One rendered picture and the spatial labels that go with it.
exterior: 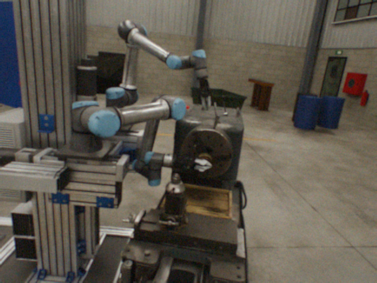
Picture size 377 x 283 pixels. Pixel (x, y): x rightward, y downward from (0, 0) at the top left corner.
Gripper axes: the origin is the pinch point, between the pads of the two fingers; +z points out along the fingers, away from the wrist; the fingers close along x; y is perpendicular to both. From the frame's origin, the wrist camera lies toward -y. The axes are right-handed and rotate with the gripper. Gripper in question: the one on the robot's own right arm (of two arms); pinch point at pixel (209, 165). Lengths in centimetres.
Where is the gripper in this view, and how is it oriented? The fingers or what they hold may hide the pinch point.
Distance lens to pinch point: 149.8
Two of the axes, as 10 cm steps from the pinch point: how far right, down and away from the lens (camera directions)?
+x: 0.9, -9.5, -3.0
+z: 9.8, 1.3, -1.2
